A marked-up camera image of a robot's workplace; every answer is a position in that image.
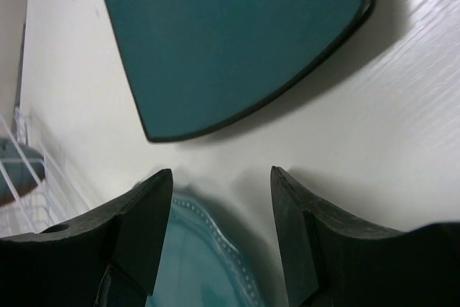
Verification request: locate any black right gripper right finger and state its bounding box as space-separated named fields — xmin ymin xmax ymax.
xmin=270 ymin=167 xmax=459 ymax=306

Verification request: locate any teal square plate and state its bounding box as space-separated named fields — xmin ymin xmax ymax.
xmin=104 ymin=0 xmax=376 ymax=143

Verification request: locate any blue round floral plate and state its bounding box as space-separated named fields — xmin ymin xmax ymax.
xmin=1 ymin=137 xmax=45 ymax=197

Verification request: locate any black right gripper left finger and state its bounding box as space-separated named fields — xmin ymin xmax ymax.
xmin=1 ymin=169 xmax=173 ymax=306

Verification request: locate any teal scalloped round plate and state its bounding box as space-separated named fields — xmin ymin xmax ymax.
xmin=146 ymin=186 xmax=267 ymax=307

